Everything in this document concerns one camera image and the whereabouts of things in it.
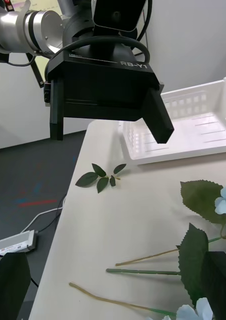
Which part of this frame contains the white floor cable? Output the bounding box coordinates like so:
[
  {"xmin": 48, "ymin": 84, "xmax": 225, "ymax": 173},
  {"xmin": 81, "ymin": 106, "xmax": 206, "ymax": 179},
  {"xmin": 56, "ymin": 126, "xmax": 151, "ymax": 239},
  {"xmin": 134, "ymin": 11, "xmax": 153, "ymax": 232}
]
[{"xmin": 19, "ymin": 197, "xmax": 67, "ymax": 234}]

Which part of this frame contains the loose green leaf twig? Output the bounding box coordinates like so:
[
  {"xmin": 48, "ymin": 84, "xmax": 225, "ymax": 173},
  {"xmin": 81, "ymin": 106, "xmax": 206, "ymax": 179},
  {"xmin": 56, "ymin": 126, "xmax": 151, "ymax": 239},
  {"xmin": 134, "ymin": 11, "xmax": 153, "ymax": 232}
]
[{"xmin": 75, "ymin": 163, "xmax": 128, "ymax": 194}]

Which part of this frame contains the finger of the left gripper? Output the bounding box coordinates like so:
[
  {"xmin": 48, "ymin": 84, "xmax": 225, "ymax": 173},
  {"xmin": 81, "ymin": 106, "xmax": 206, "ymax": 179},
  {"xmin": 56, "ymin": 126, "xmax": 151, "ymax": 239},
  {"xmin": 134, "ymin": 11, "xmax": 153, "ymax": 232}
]
[
  {"xmin": 49, "ymin": 77, "xmax": 66, "ymax": 141},
  {"xmin": 142, "ymin": 87, "xmax": 175, "ymax": 145}
]

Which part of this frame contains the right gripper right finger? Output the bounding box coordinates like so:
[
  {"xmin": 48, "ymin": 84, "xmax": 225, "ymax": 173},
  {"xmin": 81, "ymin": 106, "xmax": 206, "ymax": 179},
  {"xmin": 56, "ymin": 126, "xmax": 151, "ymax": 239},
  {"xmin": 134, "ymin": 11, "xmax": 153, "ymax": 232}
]
[{"xmin": 200, "ymin": 250, "xmax": 226, "ymax": 320}]

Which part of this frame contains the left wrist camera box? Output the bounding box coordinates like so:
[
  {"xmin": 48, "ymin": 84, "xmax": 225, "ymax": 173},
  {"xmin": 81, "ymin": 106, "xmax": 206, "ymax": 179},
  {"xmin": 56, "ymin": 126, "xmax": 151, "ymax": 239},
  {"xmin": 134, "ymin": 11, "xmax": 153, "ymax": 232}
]
[{"xmin": 92, "ymin": 0, "xmax": 147, "ymax": 33}]

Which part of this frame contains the black left wrist camera cable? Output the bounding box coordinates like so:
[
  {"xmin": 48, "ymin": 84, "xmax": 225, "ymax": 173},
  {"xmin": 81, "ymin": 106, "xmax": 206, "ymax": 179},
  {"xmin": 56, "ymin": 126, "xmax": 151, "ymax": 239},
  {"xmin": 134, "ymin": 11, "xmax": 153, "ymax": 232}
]
[{"xmin": 52, "ymin": 0, "xmax": 154, "ymax": 65}]

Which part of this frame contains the grey power supply box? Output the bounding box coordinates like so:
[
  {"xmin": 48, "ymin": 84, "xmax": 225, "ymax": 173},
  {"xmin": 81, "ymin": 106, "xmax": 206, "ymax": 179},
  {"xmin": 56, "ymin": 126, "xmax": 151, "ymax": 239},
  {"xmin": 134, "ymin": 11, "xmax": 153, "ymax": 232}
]
[{"xmin": 0, "ymin": 229, "xmax": 39, "ymax": 263}]

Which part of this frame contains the shallow white plastic box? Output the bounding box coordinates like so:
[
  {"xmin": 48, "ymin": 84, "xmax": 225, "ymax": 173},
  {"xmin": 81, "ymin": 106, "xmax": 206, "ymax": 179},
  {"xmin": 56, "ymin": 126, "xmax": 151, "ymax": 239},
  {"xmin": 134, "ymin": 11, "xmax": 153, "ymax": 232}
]
[{"xmin": 121, "ymin": 76, "xmax": 226, "ymax": 166}]

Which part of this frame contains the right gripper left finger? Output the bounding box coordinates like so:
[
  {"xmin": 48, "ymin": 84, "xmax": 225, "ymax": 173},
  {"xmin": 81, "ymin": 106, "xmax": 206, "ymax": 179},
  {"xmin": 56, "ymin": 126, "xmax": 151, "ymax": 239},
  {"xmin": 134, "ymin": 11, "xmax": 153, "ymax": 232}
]
[{"xmin": 0, "ymin": 251, "xmax": 32, "ymax": 320}]

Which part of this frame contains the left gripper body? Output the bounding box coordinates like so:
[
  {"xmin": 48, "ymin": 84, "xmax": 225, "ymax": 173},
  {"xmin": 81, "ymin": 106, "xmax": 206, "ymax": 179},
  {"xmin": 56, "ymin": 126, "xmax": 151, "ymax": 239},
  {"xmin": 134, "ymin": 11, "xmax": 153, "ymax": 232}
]
[{"xmin": 44, "ymin": 44, "xmax": 165, "ymax": 123}]

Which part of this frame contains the black floor cable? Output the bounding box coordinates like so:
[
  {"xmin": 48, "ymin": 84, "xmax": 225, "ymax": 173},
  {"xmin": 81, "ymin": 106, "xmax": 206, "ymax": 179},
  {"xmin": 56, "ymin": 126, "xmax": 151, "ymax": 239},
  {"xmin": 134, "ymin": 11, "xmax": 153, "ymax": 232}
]
[{"xmin": 36, "ymin": 193, "xmax": 68, "ymax": 235}]

